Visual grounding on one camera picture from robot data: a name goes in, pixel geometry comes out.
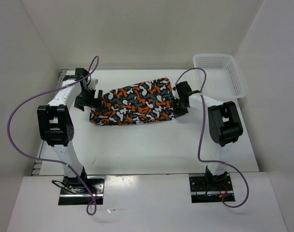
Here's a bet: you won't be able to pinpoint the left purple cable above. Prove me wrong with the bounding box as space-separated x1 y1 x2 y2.
7 56 100 216

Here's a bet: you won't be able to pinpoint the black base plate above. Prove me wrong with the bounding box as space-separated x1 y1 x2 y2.
189 174 235 203
52 176 104 205

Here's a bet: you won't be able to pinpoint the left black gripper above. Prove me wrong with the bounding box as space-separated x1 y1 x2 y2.
74 88 102 112

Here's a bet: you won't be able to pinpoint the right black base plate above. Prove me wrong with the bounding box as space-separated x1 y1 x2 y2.
189 174 235 203

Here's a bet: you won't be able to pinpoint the purple cable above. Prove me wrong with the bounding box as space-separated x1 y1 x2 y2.
7 56 100 216
176 68 250 208

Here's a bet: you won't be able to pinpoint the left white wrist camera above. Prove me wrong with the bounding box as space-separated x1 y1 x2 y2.
87 78 98 90

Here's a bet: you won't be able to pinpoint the white plastic basket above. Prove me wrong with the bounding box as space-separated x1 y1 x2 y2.
193 54 247 101

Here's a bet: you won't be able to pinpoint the orange camouflage shorts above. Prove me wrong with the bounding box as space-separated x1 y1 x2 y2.
89 77 174 126

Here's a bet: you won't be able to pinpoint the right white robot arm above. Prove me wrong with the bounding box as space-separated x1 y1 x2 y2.
173 81 243 190

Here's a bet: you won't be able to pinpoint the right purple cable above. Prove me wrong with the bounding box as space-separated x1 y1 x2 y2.
176 68 250 208

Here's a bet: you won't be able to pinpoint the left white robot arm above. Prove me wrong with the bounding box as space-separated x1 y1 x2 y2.
37 68 103 194

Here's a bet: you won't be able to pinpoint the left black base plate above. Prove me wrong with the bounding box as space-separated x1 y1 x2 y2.
52 176 104 205

